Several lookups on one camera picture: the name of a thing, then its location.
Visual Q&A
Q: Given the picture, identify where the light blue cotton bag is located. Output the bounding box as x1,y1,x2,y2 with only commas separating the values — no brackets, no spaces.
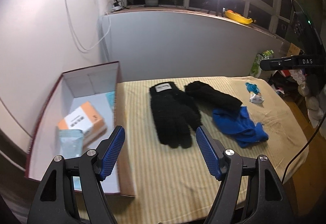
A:
58,128,84,192

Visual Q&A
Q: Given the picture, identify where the blue towel cloth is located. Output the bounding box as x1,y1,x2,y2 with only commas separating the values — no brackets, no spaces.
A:
212,107,269,148

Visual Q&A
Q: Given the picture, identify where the orange tissue pack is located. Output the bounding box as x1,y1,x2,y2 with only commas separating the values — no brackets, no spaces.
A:
57,102,107,147

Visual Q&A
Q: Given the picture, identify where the white snack wrapper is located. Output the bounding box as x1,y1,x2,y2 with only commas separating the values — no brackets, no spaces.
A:
249,92,264,104

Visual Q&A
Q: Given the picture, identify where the blue collapsible funnel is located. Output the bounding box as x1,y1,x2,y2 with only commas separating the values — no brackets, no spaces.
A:
245,82,260,94

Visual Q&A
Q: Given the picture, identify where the black fuzzy glove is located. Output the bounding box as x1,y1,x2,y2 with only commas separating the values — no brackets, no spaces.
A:
185,81,243,113

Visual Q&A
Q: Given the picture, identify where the black glove with label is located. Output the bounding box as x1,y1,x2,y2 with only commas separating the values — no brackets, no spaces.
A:
149,82,202,148

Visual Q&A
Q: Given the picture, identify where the striped yellow table cloth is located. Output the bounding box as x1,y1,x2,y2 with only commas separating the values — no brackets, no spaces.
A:
109,77,307,223

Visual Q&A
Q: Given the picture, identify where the dark red cardboard box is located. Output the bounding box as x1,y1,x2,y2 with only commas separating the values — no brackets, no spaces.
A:
25,61,125,181

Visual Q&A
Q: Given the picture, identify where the green patterned bag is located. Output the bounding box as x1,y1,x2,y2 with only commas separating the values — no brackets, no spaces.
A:
249,49,275,78

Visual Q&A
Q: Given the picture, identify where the yellow fruit bowl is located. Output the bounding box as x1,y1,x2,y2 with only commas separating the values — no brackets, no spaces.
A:
224,9,253,25

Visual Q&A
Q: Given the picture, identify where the black DAS camera mount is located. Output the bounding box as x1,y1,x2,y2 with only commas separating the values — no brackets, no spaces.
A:
260,0,325,183

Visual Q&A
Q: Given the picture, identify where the white cable on wall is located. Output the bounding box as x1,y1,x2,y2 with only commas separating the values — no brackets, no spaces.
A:
63,0,112,53

